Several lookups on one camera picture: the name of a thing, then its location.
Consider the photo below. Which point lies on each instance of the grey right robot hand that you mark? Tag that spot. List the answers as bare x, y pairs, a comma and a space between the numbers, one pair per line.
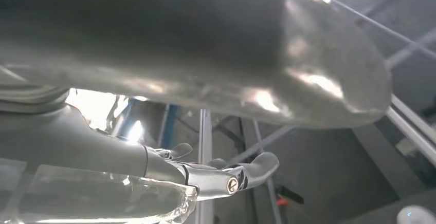
170, 28

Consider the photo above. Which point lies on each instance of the small pale bottle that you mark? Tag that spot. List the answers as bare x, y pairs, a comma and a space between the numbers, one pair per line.
415, 215

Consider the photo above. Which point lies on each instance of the stainless steel table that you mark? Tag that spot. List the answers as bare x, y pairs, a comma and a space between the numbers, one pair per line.
408, 135

